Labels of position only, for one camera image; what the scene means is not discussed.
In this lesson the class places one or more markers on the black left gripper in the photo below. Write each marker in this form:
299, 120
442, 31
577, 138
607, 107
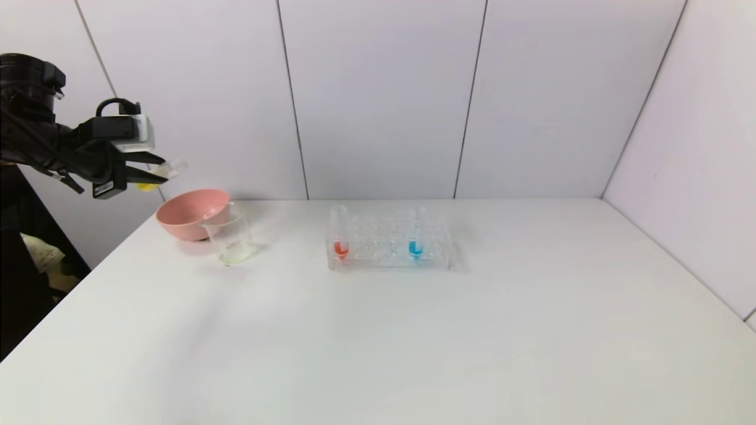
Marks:
113, 177

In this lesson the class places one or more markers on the test tube with yellow pigment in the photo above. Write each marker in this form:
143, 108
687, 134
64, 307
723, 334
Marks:
175, 168

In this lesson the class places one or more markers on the orange and black left arm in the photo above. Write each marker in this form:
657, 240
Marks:
29, 136

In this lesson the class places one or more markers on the clear glass beaker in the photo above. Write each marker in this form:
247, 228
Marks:
233, 242

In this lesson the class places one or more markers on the test tube with red pigment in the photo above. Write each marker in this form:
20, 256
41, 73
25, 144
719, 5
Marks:
341, 248

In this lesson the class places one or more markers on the clear acrylic test tube rack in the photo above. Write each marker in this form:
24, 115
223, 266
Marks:
378, 260

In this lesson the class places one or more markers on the test tube with blue pigment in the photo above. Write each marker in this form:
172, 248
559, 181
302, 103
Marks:
416, 248

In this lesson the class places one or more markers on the pink plastic bowl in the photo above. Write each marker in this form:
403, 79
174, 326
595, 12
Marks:
186, 215

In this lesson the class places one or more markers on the beige crumpled cloth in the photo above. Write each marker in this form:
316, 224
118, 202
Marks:
41, 254

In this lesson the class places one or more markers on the black background furniture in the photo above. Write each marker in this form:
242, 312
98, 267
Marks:
18, 295

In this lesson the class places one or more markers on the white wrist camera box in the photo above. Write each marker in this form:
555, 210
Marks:
139, 133

